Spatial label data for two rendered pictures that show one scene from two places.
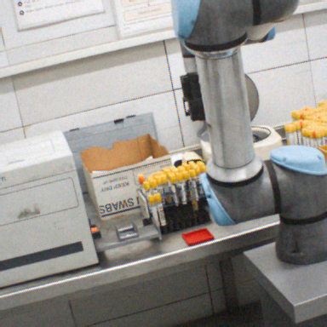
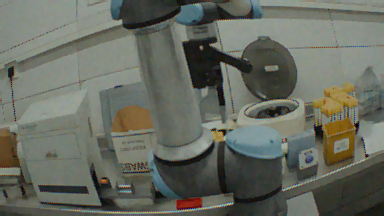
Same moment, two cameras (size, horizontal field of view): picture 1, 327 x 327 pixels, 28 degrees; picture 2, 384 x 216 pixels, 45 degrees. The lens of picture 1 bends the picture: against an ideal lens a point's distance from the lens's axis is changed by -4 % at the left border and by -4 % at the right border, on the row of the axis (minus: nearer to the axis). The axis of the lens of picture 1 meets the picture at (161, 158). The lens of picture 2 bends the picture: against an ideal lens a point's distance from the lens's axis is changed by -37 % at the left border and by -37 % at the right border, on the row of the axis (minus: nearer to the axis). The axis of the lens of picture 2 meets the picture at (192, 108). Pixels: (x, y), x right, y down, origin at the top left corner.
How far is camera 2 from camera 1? 46 cm
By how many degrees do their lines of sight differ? 13
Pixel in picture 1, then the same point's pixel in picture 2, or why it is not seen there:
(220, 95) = (149, 68)
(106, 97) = not seen: hidden behind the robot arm
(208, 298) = not seen: outside the picture
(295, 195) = (240, 178)
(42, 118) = (93, 75)
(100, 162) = (138, 121)
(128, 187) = (145, 151)
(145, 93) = not seen: hidden behind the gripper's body
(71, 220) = (78, 168)
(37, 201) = (55, 147)
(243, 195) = (184, 174)
